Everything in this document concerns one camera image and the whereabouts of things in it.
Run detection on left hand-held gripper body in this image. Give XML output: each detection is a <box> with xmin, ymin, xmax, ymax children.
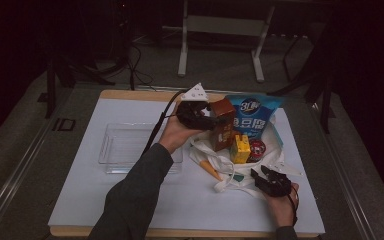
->
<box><xmin>174</xmin><ymin>82</ymin><xmax>218</xmax><ymax>132</ymax></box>

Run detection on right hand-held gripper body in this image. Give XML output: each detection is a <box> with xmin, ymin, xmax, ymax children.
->
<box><xmin>258</xmin><ymin>163</ymin><xmax>304</xmax><ymax>198</ymax></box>

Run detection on brown drink carton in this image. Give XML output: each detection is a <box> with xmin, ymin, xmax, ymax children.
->
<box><xmin>208</xmin><ymin>97</ymin><xmax>238</xmax><ymax>153</ymax></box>

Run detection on candy jar red lid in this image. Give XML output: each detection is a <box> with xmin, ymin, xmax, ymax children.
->
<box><xmin>246</xmin><ymin>138</ymin><xmax>268</xmax><ymax>164</ymax></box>

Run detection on white tote bag coloured patches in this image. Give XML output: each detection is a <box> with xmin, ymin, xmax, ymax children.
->
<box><xmin>188</xmin><ymin>113</ymin><xmax>305</xmax><ymax>201</ymax></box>

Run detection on yellow juice carton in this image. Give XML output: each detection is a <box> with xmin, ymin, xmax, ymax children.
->
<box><xmin>229</xmin><ymin>133</ymin><xmax>252</xmax><ymax>165</ymax></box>

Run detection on blue snack bag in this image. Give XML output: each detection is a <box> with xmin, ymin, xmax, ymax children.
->
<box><xmin>225</xmin><ymin>93</ymin><xmax>285</xmax><ymax>142</ymax></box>

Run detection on clear plastic box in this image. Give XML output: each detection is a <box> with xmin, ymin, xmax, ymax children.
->
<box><xmin>98</xmin><ymin>122</ymin><xmax>184</xmax><ymax>175</ymax></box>

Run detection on person's left hand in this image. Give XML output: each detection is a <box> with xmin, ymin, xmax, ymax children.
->
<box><xmin>158</xmin><ymin>106</ymin><xmax>208</xmax><ymax>155</ymax></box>

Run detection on person's right hand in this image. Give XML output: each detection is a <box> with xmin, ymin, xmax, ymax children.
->
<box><xmin>263</xmin><ymin>182</ymin><xmax>300</xmax><ymax>229</ymax></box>

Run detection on white table mat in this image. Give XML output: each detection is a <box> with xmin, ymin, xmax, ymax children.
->
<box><xmin>48</xmin><ymin>98</ymin><xmax>326</xmax><ymax>234</ymax></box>

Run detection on white metal stand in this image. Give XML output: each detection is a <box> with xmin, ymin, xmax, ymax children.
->
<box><xmin>177</xmin><ymin>0</ymin><xmax>276</xmax><ymax>83</ymax></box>

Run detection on black metal stand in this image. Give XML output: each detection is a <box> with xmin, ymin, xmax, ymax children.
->
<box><xmin>268</xmin><ymin>19</ymin><xmax>337</xmax><ymax>135</ymax></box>

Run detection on black tripod stand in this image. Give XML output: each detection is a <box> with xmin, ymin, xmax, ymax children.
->
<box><xmin>44</xmin><ymin>0</ymin><xmax>136</xmax><ymax>120</ymax></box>

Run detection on black floor cable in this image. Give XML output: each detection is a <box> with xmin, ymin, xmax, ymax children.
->
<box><xmin>126</xmin><ymin>41</ymin><xmax>158</xmax><ymax>93</ymax></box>

